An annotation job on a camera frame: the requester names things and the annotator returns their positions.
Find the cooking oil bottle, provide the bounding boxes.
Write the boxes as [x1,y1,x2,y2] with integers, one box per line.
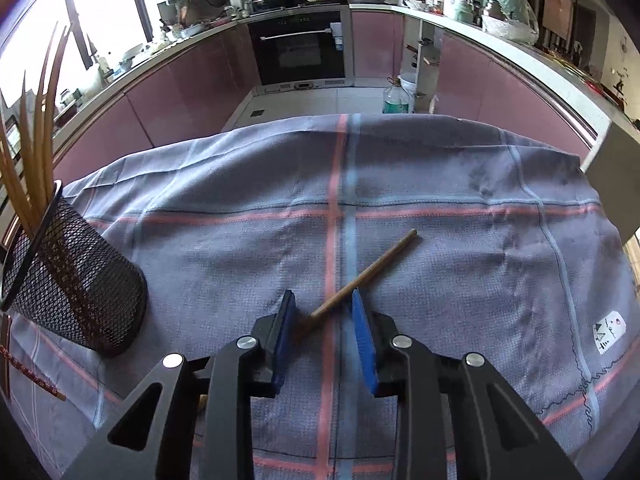
[383,80,415,116]

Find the black built-in oven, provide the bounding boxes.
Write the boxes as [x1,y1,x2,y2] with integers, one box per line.
[248,10,351,86]

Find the grey plaid cloth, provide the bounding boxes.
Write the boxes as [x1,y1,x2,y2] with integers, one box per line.
[10,114,638,480]

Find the green fan in plastic cover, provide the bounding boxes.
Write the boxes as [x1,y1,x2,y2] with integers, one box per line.
[482,0,540,43]

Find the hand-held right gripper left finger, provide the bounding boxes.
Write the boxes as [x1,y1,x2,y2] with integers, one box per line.
[62,289,297,480]

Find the bunch of bamboo chopsticks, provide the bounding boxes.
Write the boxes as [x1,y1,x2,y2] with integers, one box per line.
[0,22,73,241]

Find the brown wooden chopstick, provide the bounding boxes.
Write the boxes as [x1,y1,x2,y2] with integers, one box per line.
[295,230,418,341]
[0,345,67,402]

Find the pink kitchen base cabinets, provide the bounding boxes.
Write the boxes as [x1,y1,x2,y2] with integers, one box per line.
[50,22,258,186]
[350,5,613,166]

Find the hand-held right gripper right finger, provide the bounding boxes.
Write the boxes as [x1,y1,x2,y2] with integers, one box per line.
[351,287,583,480]

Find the black mesh utensil holder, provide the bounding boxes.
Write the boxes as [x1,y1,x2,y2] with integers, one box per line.
[0,180,148,357]

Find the large kitchen window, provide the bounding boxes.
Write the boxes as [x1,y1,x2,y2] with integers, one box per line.
[65,0,153,86]

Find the framed wall painting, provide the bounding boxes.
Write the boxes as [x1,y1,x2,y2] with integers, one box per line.
[542,0,576,43]

